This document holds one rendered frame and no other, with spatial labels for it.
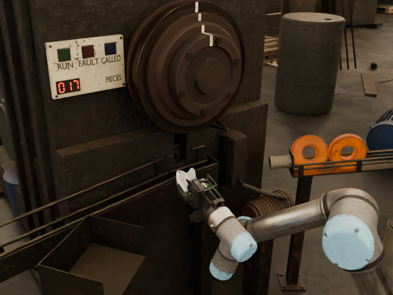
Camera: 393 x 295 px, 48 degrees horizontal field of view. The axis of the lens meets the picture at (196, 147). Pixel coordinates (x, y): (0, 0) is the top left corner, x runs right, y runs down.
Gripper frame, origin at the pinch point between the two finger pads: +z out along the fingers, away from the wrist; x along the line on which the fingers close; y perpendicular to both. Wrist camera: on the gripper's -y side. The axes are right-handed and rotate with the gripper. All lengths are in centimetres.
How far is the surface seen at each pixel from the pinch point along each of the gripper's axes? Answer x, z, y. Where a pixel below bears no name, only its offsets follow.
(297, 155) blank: -66, 3, -16
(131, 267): 21.4, -12.0, -21.6
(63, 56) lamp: 23, 42, 23
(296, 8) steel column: -369, 275, -100
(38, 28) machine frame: 28, 48, 30
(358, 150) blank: -86, -11, -8
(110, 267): 26.6, -8.1, -23.1
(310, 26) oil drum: -247, 154, -51
